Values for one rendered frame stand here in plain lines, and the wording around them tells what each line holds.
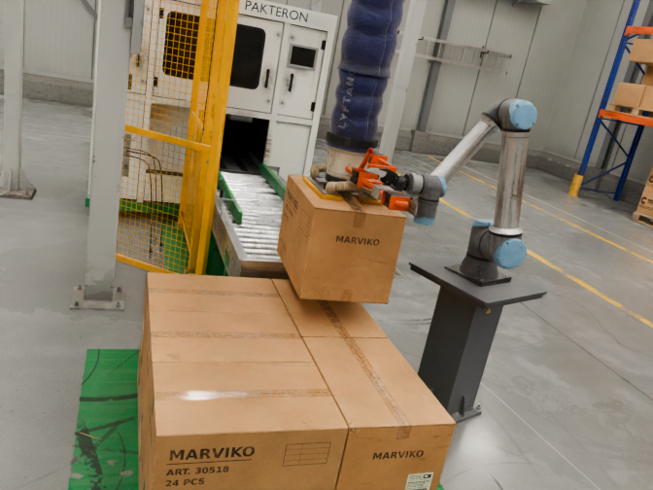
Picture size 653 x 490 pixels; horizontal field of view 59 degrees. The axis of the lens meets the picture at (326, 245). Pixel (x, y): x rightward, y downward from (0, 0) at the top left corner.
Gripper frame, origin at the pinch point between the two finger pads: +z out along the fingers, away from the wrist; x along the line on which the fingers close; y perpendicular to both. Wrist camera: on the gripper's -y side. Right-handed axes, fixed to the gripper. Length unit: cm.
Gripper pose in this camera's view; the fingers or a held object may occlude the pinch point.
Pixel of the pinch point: (366, 179)
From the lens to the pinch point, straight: 240.9
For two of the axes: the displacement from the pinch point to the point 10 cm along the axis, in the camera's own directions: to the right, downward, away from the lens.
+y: -2.9, -3.5, 8.9
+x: 1.8, -9.3, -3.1
